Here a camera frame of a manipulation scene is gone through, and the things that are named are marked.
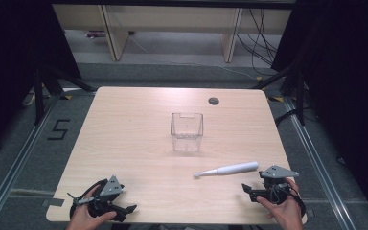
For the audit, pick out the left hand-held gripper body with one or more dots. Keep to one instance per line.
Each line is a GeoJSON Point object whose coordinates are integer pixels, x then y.
{"type": "Point", "coordinates": [111, 186]}

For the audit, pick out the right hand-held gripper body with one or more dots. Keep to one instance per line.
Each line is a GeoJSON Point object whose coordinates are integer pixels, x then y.
{"type": "Point", "coordinates": [276, 179]}

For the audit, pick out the white electric toothbrush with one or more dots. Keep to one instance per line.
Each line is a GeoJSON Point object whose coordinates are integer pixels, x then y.
{"type": "Point", "coordinates": [233, 168]}

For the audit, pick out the clear plastic cup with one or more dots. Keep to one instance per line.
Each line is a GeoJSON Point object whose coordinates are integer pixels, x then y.
{"type": "Point", "coordinates": [187, 131]}

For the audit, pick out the person's right hand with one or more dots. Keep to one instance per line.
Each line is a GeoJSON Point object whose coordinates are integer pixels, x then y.
{"type": "Point", "coordinates": [284, 214]}

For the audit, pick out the person's left hand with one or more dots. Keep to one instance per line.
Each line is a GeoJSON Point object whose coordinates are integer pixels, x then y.
{"type": "Point", "coordinates": [86, 217]}

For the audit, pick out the grey tape strip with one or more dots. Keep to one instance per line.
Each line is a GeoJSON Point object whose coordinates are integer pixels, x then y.
{"type": "Point", "coordinates": [53, 202]}

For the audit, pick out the yellow tape piece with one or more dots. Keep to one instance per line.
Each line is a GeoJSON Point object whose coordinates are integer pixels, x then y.
{"type": "Point", "coordinates": [67, 96]}
{"type": "Point", "coordinates": [278, 99]}

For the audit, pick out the black metal stand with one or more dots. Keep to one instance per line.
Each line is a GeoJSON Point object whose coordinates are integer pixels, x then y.
{"type": "Point", "coordinates": [44, 86]}
{"type": "Point", "coordinates": [295, 89]}

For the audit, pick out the black curtain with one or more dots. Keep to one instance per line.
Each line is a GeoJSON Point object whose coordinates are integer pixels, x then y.
{"type": "Point", "coordinates": [348, 80]}
{"type": "Point", "coordinates": [16, 64]}

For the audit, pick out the small purple object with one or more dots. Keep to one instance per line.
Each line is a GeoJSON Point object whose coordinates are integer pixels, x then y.
{"type": "Point", "coordinates": [95, 34]}

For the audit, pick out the beige wooden desk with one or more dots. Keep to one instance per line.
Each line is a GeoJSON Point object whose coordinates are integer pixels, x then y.
{"type": "Point", "coordinates": [172, 19]}

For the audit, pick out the metal floor rail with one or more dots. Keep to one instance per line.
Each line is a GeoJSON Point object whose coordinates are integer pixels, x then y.
{"type": "Point", "coordinates": [16, 159]}
{"type": "Point", "coordinates": [316, 159]}

